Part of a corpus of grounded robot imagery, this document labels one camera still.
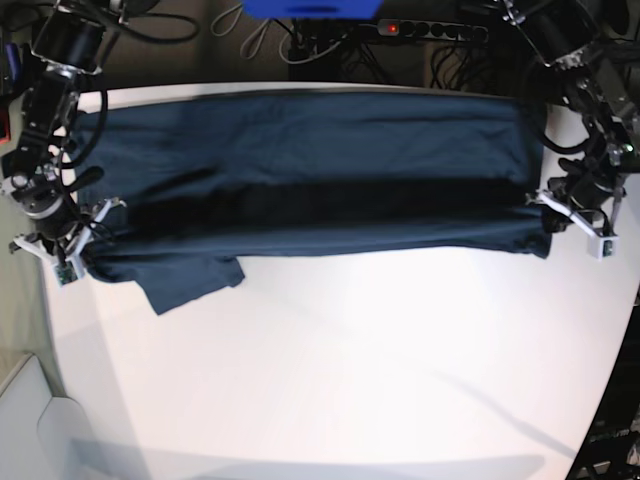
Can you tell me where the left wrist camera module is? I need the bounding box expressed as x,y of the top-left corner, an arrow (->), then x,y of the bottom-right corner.
588,235 -> 619,261

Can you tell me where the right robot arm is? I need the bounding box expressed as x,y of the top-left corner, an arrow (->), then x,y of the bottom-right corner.
1,1 -> 131,283

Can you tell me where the black power strip red switch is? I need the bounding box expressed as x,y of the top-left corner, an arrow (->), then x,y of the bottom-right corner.
375,19 -> 489,44

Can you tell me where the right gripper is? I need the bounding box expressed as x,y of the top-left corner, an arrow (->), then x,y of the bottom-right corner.
9,197 -> 126,270

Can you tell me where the grey bin at left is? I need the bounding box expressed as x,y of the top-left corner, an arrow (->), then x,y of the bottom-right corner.
1,355 -> 93,479

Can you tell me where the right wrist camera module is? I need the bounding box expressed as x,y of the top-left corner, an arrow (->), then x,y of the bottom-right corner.
53,261 -> 85,287

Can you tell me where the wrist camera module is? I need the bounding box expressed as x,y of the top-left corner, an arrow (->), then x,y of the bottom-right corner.
53,261 -> 85,287
588,235 -> 619,261

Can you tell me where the blue box at top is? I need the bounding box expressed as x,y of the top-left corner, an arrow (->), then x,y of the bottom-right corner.
242,0 -> 383,19

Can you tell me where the dark blue t-shirt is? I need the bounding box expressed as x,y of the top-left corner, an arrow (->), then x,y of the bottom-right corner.
78,92 -> 551,314

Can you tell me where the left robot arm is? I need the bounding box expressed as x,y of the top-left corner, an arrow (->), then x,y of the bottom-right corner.
498,1 -> 639,258

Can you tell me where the red object at left edge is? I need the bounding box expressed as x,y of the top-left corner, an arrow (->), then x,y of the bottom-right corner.
0,107 -> 11,145

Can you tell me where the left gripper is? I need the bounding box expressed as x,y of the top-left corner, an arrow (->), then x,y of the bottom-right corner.
527,171 -> 628,240

